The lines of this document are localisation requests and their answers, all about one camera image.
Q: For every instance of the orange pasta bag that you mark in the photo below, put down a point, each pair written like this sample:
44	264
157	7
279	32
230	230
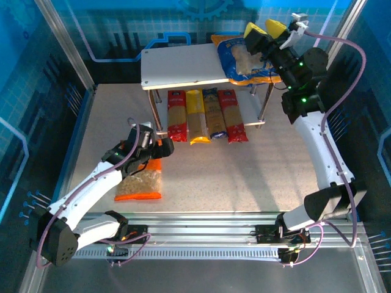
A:
143	183

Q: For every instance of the red spaghetti bag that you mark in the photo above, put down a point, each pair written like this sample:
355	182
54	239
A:
177	116
232	119

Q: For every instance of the blue macaroni bag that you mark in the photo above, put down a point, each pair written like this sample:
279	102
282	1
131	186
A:
241	65

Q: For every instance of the yellow spaghetti bag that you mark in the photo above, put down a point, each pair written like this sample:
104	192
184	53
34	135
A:
196	119

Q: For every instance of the dark blue spaghetti bag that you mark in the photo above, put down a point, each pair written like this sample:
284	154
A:
214	116

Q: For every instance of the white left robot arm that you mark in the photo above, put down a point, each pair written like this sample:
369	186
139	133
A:
88	190

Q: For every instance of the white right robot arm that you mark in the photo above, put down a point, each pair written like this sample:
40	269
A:
317	143

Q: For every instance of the white two-tier shelf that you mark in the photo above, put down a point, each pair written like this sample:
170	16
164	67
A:
180	65

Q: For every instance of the aluminium frame post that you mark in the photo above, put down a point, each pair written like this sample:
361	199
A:
65	45
342	27

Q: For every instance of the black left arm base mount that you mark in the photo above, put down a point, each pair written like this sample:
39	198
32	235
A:
137	229

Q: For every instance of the aluminium mounting rail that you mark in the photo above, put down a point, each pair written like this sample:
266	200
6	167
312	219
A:
201	232

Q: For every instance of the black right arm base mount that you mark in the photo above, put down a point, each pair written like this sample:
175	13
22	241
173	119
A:
265	233

